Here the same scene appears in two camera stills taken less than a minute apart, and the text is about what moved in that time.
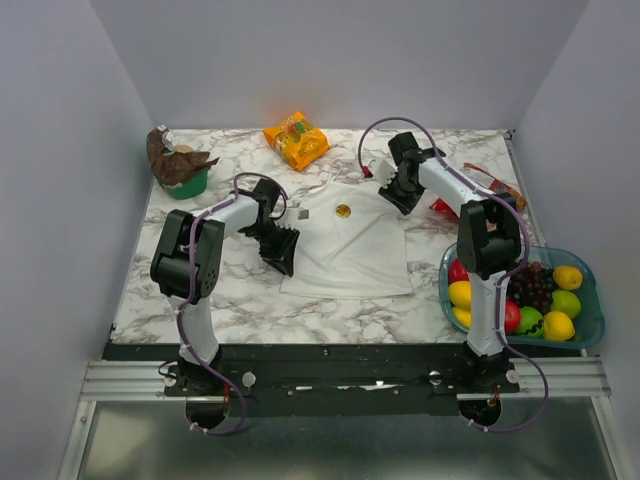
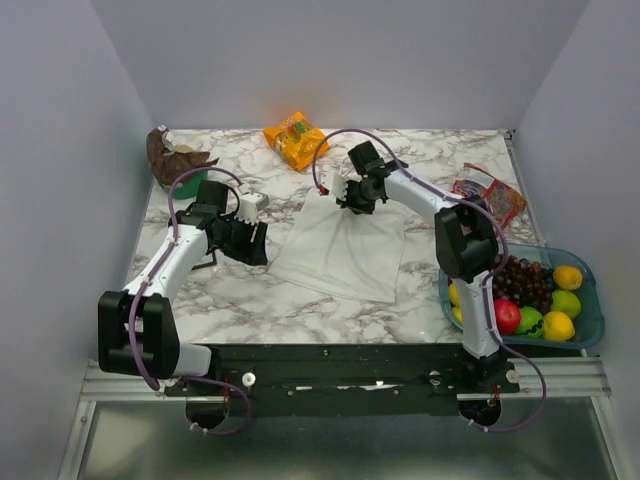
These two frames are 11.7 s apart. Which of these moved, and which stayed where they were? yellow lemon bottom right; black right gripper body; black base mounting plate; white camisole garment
Moved: black right gripper body
Stayed: yellow lemon bottom right; white camisole garment; black base mounting plate
